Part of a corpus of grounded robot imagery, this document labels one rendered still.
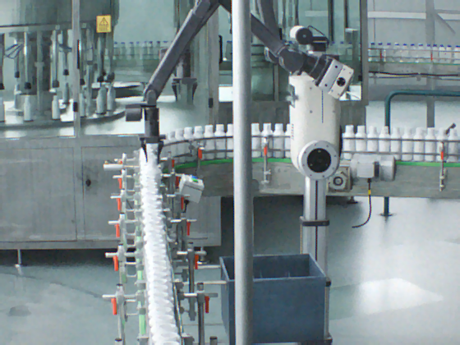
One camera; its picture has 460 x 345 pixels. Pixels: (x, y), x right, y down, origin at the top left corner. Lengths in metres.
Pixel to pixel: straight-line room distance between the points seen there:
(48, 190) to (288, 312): 3.97
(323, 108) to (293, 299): 0.99
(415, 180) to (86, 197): 2.63
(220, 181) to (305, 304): 2.09
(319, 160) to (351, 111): 5.02
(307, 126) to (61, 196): 3.31
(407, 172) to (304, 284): 2.04
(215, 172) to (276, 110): 3.74
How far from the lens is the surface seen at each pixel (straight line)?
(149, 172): 3.96
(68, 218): 7.21
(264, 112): 9.06
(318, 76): 3.97
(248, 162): 1.24
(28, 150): 7.15
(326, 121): 4.14
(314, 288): 3.40
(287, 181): 5.42
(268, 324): 3.42
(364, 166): 5.19
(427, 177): 5.34
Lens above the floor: 1.84
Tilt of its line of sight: 9 degrees down
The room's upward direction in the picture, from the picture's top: 1 degrees counter-clockwise
